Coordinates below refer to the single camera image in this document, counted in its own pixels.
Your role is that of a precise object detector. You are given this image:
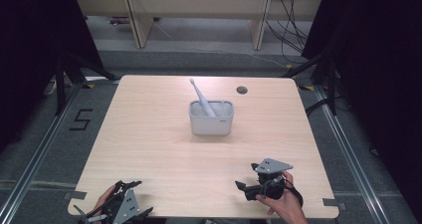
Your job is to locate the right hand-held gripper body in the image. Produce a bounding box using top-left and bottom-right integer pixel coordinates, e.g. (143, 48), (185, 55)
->
(253, 157), (295, 200)

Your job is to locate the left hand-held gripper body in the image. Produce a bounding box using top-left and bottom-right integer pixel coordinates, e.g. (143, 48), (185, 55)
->
(72, 181), (140, 224)

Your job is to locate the grey plastic holder box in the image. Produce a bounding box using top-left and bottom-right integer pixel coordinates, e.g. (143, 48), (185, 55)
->
(188, 100), (235, 136)

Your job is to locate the white electric toothbrush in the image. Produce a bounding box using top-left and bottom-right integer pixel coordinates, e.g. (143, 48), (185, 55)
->
(188, 78), (218, 118)

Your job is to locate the person's left hand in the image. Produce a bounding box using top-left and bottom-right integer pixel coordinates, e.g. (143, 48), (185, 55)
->
(91, 184), (115, 224)

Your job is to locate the person's right hand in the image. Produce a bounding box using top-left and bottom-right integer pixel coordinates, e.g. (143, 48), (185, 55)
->
(255, 170), (309, 224)

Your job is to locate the grey tape strip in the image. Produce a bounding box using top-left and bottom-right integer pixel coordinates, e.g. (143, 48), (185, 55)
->
(63, 190), (88, 201)
(321, 198), (348, 212)

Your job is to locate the black tape floor mark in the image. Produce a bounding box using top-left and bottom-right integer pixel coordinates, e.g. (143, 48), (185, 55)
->
(68, 109), (95, 131)

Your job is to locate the black metal stand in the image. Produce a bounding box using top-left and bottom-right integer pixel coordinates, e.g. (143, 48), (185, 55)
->
(54, 50), (121, 116)
(281, 50), (338, 116)

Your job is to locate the black curtain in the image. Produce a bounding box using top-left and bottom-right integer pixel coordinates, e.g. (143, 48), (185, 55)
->
(0, 0), (105, 153)
(301, 0), (422, 218)

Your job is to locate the small dark purple object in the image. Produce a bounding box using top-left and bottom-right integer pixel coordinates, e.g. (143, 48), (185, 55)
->
(108, 16), (131, 26)

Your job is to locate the light wooden shelf unit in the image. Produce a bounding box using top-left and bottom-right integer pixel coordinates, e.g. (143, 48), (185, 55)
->
(73, 0), (324, 51)

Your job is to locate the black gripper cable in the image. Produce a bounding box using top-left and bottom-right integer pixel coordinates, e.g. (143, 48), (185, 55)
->
(284, 178), (305, 208)

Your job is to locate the metal floor rail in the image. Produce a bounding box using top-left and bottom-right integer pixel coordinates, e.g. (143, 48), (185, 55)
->
(0, 83), (85, 224)
(313, 84), (390, 224)

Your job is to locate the thick black floor cable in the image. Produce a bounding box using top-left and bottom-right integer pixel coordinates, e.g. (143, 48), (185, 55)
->
(305, 97), (330, 116)

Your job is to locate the bundle of black cables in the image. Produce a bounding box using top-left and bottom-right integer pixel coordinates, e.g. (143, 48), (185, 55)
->
(265, 0), (312, 65)

